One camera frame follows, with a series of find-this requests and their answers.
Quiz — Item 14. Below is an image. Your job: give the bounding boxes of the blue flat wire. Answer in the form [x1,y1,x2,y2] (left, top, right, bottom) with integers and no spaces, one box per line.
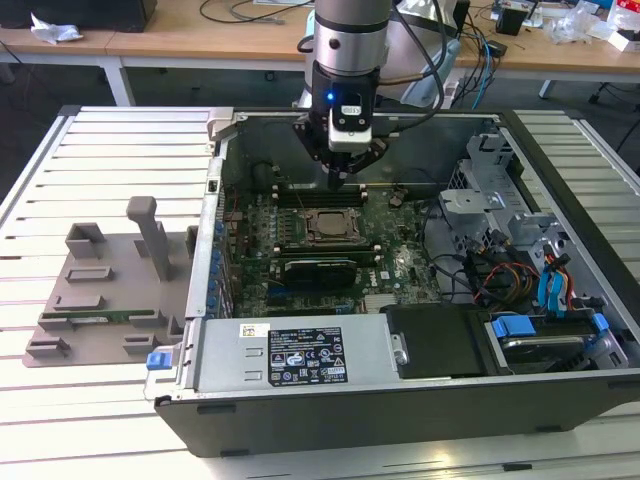
[537,254,557,321]
[549,252,572,321]

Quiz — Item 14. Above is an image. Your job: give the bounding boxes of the silver chipset heatsink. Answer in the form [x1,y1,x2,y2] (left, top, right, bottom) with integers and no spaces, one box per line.
[363,293,397,314]

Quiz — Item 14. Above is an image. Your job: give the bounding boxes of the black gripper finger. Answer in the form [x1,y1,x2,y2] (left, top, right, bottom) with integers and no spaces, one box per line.
[337,139,390,192]
[293,122,340,192]

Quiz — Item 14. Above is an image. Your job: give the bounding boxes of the grey metal disk bay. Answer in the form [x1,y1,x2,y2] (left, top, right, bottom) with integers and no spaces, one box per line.
[438,133,569,251]

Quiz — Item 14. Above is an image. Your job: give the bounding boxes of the yellow red wire bundle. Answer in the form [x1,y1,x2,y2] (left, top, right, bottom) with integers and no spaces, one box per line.
[474,259,544,304]

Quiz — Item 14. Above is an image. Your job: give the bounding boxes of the crumpled white paper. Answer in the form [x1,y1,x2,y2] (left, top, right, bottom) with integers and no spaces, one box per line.
[29,12,85,46]

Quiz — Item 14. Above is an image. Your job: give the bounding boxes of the green RAM stick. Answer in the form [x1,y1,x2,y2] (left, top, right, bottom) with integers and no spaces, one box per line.
[42,309,157,322]

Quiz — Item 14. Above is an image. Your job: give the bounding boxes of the black graphics card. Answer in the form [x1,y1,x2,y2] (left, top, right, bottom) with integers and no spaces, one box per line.
[281,256,359,292]

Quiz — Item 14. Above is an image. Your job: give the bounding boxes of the black power wire bundle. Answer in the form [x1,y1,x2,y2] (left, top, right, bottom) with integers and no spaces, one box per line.
[462,227,506,301]

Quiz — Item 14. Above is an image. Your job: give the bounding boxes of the blue cable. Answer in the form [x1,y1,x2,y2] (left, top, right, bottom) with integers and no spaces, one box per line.
[472,24,499,110]

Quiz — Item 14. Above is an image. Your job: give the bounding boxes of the black cable brass plug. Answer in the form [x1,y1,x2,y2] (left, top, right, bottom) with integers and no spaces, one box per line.
[374,0,446,86]

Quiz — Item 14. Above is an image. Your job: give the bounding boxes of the tall black box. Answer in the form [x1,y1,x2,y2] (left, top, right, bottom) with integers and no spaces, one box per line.
[453,0,472,39]

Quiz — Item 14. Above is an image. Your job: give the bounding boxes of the CPU socket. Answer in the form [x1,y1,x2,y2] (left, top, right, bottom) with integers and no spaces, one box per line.
[301,206,364,249]

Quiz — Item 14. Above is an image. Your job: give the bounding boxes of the wide black box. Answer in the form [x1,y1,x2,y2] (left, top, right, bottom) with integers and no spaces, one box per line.
[0,0,157,32]

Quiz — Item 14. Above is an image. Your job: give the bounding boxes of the white red carton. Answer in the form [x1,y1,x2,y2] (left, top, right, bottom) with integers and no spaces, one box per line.
[607,0,640,52]

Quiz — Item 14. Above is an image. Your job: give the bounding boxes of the grey parts rack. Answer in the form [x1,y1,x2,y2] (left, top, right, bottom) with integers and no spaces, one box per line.
[24,196,201,371]

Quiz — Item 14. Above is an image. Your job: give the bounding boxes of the hard disk in blue carrier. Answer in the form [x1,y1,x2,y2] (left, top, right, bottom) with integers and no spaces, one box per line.
[483,312,610,375]

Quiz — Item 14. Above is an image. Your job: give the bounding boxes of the clear plastic bags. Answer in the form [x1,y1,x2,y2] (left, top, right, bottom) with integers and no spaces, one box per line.
[547,4,617,46]

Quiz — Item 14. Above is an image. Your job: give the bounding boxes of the small black box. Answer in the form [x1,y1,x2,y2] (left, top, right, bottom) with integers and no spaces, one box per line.
[494,5,527,36]

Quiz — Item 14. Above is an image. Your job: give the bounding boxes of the wooden desk white frame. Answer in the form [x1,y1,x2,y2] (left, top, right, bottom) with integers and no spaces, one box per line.
[107,0,314,71]
[449,0,640,99]
[0,24,137,107]

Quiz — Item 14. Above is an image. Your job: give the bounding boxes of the silver green CPU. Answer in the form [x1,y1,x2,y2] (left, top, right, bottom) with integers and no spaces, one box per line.
[314,212,354,239]

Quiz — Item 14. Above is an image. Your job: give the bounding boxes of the black plastic shroud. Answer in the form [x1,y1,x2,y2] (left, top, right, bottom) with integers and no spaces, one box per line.
[384,303,487,380]

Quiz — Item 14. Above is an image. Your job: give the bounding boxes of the black grey PC case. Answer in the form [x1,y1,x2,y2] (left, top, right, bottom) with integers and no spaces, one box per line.
[143,106,640,459]

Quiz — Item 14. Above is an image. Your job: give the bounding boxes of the green motherboard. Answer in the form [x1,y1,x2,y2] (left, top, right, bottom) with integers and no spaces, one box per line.
[219,184,446,319]

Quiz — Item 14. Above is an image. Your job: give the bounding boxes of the grey power supply box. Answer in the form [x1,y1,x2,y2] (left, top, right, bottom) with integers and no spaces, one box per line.
[197,317,402,397]

